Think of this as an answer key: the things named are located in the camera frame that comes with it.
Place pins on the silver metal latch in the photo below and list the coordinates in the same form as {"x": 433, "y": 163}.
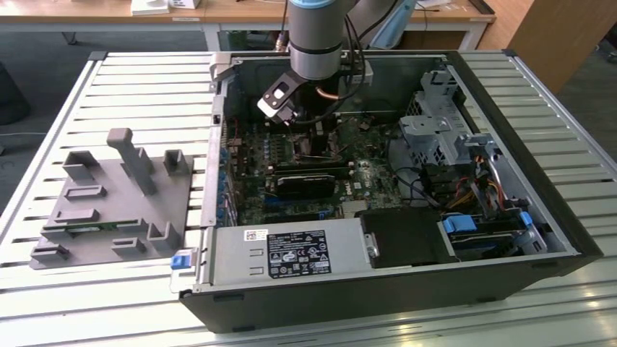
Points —
{"x": 371, "y": 246}

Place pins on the silver power supply unit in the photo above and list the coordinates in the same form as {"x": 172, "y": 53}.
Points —
{"x": 231, "y": 253}

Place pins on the black plastic shroud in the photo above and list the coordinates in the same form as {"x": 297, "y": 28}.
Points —
{"x": 409, "y": 235}

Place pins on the hard disk in blue carrier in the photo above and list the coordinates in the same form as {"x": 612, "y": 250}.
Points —
{"x": 457, "y": 225}

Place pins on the CPU socket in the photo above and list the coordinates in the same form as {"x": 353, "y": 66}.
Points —
{"x": 292, "y": 149}

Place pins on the green RAM stick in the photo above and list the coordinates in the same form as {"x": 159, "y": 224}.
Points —
{"x": 103, "y": 227}

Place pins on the grey parts rack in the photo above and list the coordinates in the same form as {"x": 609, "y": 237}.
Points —
{"x": 120, "y": 202}

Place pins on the white cardboard box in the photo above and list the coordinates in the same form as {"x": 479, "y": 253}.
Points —
{"x": 149, "y": 7}

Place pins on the white box with dark print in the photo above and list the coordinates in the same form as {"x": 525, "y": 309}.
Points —
{"x": 185, "y": 3}

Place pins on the blue case latch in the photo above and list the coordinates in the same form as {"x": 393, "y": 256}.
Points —
{"x": 180, "y": 261}

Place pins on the black PC case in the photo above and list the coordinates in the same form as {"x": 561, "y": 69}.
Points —
{"x": 337, "y": 307}

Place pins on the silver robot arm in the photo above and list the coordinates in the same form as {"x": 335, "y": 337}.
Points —
{"x": 316, "y": 43}

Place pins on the black graphics card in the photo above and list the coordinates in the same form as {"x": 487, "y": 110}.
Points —
{"x": 304, "y": 186}

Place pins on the silver chipset heatsink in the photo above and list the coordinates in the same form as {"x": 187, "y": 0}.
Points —
{"x": 356, "y": 209}

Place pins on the wooden cabinet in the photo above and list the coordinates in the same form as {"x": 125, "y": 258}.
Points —
{"x": 555, "y": 36}

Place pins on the silver drive cage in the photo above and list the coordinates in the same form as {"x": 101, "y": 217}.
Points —
{"x": 433, "y": 124}

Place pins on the black expansion slot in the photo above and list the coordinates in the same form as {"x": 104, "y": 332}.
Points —
{"x": 289, "y": 218}

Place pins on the blue plastic clip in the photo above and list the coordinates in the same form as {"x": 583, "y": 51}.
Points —
{"x": 525, "y": 220}

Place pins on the black RAM slot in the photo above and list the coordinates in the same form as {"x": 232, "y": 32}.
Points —
{"x": 308, "y": 165}
{"x": 308, "y": 174}
{"x": 308, "y": 168}

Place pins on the green motherboard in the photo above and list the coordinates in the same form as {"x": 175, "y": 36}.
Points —
{"x": 373, "y": 170}

